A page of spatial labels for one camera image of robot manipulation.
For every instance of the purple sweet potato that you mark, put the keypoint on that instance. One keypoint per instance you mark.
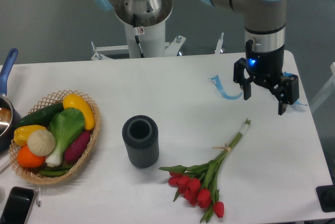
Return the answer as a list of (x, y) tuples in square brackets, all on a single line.
[(77, 148)]

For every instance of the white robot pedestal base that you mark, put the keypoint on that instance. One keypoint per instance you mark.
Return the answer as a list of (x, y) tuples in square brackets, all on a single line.
[(142, 42)]

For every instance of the green pea pod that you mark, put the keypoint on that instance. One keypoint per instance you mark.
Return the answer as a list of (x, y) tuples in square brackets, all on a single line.
[(54, 171)]

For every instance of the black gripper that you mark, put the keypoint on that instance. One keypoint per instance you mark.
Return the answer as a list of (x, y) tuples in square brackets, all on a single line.
[(265, 70)]

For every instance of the silver pen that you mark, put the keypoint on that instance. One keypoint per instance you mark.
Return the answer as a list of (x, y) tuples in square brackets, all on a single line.
[(39, 196)]

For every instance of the red tulip bouquet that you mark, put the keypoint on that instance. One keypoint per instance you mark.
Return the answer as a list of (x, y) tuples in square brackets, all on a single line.
[(198, 184)]

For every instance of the black smartphone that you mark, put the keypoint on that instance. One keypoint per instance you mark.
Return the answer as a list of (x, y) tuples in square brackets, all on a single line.
[(18, 205)]

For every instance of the orange fruit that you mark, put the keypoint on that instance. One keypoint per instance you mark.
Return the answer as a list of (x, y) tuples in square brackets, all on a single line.
[(27, 159)]

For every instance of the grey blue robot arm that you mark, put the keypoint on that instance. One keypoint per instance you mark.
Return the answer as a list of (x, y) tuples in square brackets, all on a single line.
[(264, 26)]

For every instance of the green cucumber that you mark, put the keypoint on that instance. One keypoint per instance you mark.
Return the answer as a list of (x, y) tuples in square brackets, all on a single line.
[(42, 116)]

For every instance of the yellow bell pepper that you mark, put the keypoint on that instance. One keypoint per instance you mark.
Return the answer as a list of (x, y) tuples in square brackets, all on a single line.
[(21, 134)]

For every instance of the yellow squash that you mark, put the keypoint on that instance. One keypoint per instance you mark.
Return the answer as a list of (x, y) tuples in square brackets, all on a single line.
[(77, 102)]

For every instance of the green bok choy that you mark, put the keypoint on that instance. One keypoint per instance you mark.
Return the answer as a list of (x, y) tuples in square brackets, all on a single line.
[(65, 126)]

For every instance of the black device at table edge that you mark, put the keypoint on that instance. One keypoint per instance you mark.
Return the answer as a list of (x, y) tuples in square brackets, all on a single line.
[(325, 195)]

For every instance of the dark grey ribbed vase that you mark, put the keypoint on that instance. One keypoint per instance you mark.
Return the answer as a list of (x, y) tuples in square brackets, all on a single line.
[(140, 135)]

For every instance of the woven wicker basket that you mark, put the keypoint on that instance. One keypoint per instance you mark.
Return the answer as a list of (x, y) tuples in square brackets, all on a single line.
[(50, 99)]

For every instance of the cream steamed bun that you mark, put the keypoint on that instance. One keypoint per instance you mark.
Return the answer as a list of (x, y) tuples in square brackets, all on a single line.
[(41, 142)]

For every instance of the blue handled saucepan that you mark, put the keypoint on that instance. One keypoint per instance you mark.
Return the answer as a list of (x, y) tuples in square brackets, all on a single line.
[(9, 116)]

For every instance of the light blue ribbon strip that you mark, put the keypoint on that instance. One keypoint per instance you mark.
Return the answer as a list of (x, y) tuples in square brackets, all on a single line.
[(218, 84)]

